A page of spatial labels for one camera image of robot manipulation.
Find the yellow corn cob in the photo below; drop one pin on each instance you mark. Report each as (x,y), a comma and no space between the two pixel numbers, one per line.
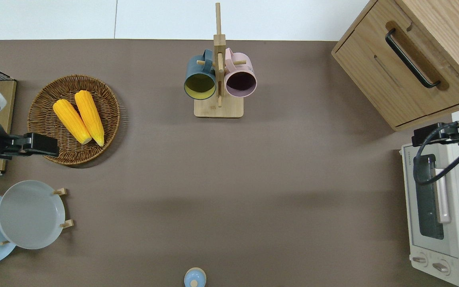
(71,121)
(90,117)

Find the brown wicker basket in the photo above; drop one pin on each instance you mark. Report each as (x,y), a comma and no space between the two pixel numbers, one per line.
(46,99)

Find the wooden plate rack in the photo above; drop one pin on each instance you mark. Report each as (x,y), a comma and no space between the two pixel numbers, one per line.
(63,191)

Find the grey plate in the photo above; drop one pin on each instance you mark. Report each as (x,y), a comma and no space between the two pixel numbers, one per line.
(30,215)

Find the light wooden cabinet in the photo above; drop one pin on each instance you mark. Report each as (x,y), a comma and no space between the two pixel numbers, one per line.
(452,24)

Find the cream oven knob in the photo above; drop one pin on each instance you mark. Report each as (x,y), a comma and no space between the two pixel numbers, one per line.
(420,260)
(440,268)

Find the dark teal mug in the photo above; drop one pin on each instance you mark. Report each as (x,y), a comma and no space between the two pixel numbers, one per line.
(199,85)

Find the wooden mug tree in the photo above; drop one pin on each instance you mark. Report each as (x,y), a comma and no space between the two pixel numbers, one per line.
(218,109)

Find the pink mug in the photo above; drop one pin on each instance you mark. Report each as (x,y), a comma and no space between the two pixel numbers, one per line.
(240,81)

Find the small blue round lid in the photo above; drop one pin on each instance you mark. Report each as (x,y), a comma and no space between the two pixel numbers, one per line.
(195,277)

